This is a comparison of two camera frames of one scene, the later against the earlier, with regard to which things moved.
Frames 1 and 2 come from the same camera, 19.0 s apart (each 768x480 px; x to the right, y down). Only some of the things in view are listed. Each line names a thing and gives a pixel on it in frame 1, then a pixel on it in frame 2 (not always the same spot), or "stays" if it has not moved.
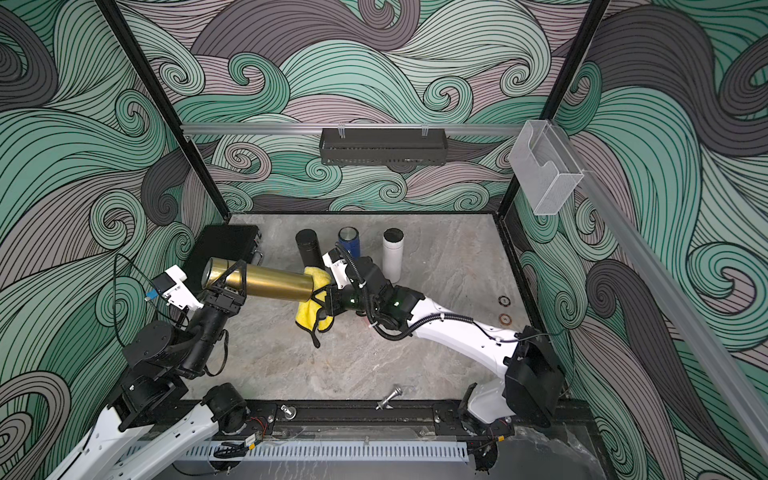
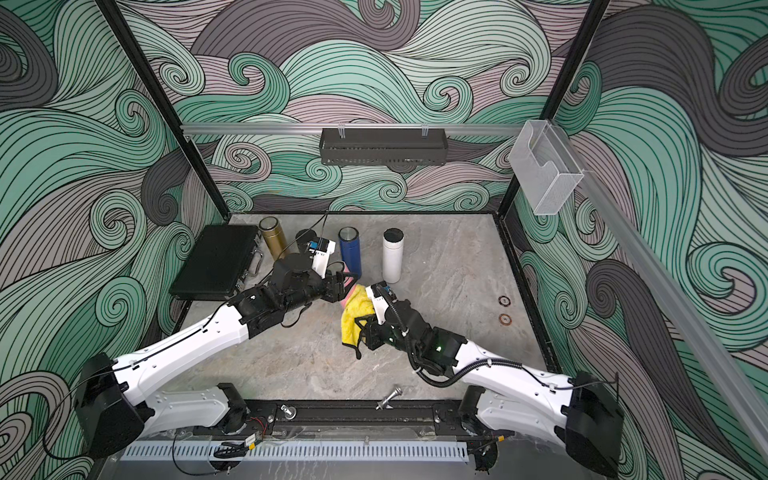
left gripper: (223, 299) to (335, 294)
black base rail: (393, 417) stays
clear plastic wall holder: (543, 170) stays
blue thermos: (348, 237) stays
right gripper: (334, 300) to (373, 332)
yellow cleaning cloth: (307, 312) to (359, 303)
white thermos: (393, 241) stays
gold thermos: (261, 281) to (272, 236)
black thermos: (308, 243) stays
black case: (219, 241) stays
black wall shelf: (383, 147) stays
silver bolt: (397, 391) stays
